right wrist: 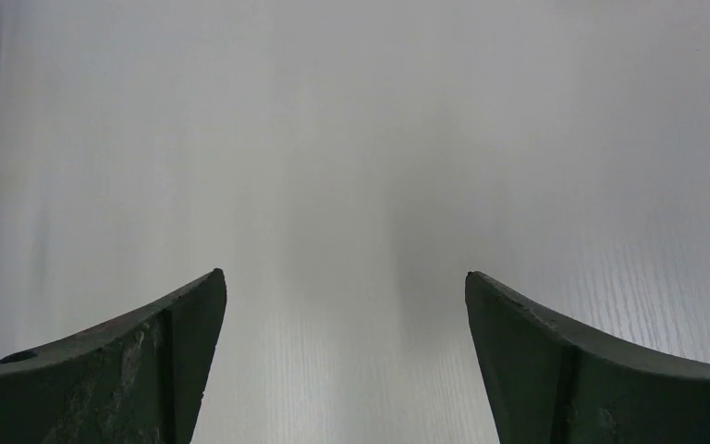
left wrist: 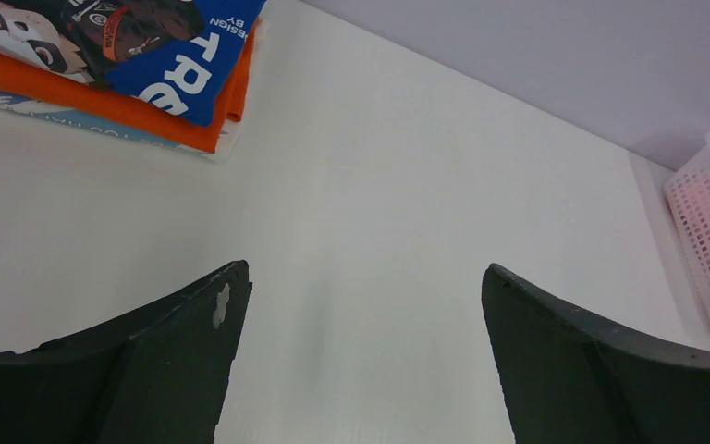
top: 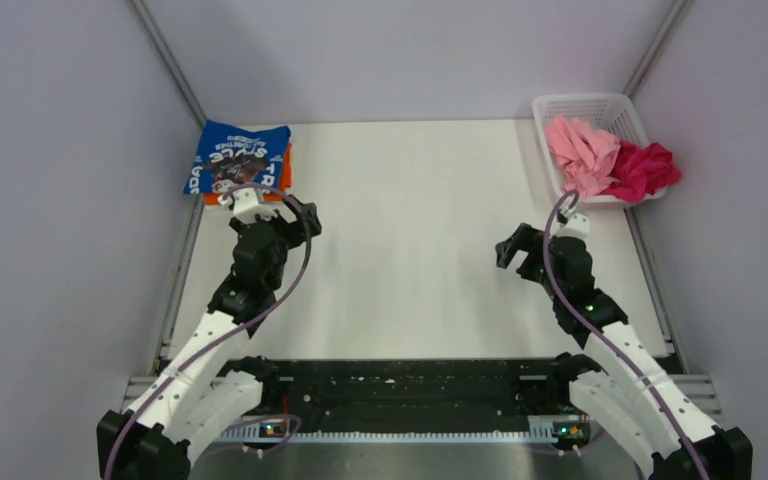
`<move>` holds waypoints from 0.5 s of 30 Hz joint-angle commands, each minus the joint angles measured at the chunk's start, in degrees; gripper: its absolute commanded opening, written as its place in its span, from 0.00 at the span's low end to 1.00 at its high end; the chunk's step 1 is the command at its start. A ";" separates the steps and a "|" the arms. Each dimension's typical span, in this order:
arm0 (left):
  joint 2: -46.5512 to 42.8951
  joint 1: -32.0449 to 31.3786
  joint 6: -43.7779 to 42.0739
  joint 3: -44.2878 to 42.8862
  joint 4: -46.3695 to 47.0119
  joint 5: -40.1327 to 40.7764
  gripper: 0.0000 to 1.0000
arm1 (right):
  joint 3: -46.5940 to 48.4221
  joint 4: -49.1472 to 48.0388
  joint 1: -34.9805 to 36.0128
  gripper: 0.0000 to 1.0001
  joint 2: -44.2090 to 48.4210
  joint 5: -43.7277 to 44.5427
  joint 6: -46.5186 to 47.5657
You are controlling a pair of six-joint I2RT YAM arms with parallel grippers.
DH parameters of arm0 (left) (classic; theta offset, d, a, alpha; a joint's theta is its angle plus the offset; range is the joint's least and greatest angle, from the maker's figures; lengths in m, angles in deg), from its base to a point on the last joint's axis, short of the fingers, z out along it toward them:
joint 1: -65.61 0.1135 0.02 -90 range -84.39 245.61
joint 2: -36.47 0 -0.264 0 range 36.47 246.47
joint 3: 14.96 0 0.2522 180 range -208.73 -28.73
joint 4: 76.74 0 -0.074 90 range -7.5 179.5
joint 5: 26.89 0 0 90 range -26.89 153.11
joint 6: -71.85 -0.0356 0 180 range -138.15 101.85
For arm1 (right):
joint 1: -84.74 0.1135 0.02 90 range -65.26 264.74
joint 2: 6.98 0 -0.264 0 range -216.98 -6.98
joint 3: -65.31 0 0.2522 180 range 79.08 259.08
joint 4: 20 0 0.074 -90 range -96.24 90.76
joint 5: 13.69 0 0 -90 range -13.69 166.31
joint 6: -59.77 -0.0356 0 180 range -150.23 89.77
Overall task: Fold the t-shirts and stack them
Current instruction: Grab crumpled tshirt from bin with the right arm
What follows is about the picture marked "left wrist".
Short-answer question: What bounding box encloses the orange folded t-shirt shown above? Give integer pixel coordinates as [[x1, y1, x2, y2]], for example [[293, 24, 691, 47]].
[[0, 39, 258, 154]]

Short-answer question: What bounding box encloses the white printed folded t-shirt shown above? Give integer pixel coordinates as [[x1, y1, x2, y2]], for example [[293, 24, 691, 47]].
[[0, 91, 241, 163]]

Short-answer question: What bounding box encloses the blue printed folded t-shirt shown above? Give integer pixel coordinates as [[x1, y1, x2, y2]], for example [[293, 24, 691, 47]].
[[0, 0, 264, 127]]

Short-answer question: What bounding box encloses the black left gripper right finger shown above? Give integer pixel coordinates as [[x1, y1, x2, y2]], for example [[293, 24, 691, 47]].
[[482, 264, 710, 443]]

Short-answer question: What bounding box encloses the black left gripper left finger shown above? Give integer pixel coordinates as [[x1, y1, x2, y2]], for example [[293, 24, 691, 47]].
[[0, 261, 252, 443]]

